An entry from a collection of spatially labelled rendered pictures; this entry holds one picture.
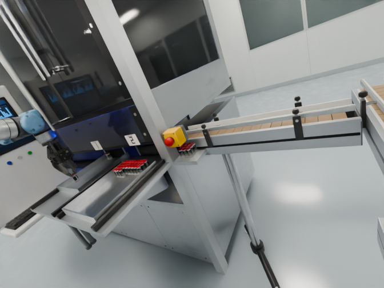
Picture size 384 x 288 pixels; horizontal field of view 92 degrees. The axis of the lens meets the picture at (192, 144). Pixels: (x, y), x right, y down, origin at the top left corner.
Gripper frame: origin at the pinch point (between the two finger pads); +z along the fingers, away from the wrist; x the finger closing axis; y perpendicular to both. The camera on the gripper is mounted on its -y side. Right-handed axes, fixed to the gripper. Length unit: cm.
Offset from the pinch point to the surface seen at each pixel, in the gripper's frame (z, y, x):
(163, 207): 41, 29, 19
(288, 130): 5, 102, 31
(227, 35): -53, -57, 481
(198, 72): -21, 53, 72
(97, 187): 7.5, 20.7, -1.5
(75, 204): 7.0, 20.6, -12.7
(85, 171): 7.5, -13.3, 11.0
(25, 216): 13.5, -29.9, -22.5
